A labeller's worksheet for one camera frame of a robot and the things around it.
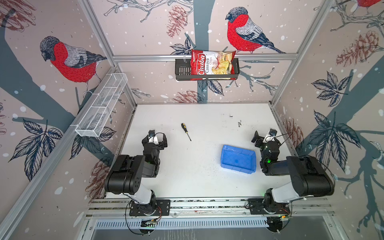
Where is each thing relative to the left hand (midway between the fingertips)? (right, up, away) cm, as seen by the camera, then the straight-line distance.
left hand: (155, 134), depth 89 cm
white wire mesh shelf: (-25, +8, -19) cm, 32 cm away
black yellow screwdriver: (+17, +4, +16) cm, 24 cm away
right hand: (+66, 0, 0) cm, 66 cm away
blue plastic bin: (+52, -16, +2) cm, 55 cm away
